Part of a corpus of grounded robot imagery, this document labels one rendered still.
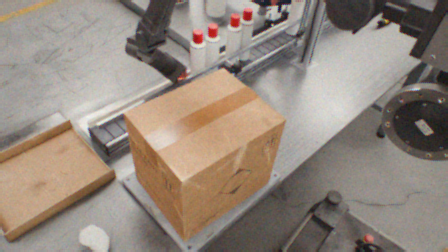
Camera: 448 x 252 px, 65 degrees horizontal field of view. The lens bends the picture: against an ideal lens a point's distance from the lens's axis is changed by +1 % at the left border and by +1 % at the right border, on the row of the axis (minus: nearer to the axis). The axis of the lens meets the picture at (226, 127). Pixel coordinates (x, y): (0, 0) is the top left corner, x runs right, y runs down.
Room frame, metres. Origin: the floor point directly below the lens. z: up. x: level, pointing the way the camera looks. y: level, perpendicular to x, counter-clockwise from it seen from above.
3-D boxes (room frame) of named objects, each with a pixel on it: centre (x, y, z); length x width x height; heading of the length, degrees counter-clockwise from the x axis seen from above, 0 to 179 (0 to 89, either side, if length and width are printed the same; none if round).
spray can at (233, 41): (1.11, 0.01, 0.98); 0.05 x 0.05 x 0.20
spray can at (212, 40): (1.03, 0.08, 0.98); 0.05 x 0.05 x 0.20
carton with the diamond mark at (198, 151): (0.58, 0.05, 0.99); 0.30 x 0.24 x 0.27; 133
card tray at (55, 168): (0.55, 0.50, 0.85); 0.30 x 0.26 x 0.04; 138
